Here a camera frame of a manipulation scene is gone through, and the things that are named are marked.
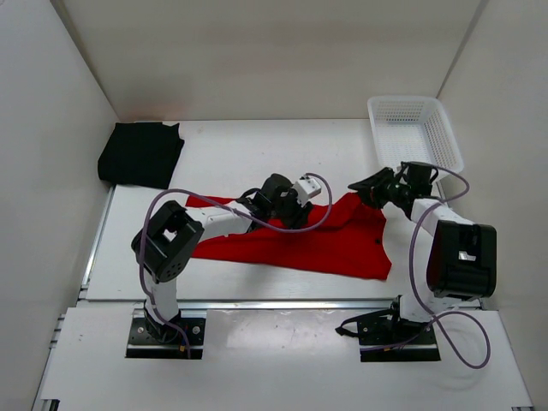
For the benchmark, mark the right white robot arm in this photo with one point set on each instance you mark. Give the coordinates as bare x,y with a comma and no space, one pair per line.
451,259

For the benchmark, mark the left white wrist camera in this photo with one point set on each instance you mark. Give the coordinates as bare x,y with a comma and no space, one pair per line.
306,188

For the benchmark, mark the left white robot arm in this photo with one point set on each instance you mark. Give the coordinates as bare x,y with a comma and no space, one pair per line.
170,235

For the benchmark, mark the white plastic basket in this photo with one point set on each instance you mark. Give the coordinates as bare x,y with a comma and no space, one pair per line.
413,129

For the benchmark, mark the red t shirt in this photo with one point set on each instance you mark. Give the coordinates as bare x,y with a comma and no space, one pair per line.
349,243

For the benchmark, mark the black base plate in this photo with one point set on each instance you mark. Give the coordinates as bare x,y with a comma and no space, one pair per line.
145,343
384,337

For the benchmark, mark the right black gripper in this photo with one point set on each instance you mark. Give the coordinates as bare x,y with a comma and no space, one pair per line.
375,186

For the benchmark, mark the black t shirt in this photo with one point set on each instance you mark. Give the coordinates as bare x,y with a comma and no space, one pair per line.
142,154

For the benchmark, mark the aluminium rail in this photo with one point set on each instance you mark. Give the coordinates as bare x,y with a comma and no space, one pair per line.
286,305

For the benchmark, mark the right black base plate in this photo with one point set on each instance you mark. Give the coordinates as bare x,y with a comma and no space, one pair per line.
384,337

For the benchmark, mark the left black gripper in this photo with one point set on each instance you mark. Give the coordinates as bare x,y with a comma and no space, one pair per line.
300,214

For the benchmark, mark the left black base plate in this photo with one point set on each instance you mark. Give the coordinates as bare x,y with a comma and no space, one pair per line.
145,343

